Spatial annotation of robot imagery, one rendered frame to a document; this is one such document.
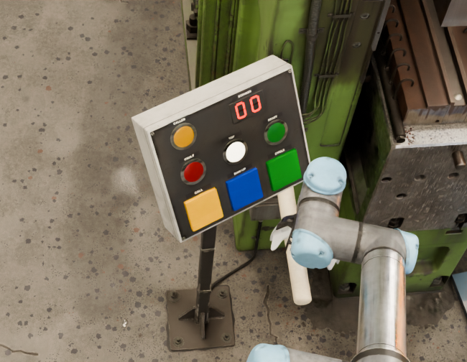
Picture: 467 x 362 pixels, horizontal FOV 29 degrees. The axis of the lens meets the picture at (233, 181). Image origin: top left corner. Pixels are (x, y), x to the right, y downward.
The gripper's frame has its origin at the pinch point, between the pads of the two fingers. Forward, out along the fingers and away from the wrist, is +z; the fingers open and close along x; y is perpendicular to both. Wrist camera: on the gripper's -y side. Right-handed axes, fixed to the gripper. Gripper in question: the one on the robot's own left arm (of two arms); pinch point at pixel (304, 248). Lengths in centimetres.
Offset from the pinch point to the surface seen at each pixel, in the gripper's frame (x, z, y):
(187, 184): -26.5, -13.4, 1.9
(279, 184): -9.6, -5.4, -10.1
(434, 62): 14, -6, -56
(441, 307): 45, 93, -45
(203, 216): -22.0, -6.5, 4.0
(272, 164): -12.1, -10.1, -11.3
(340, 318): 16, 93, -29
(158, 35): -81, 93, -115
